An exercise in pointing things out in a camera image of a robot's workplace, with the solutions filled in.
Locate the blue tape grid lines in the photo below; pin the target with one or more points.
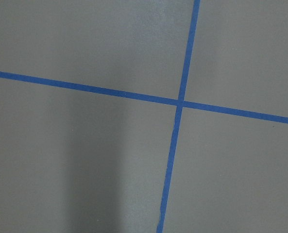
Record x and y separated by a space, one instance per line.
179 103

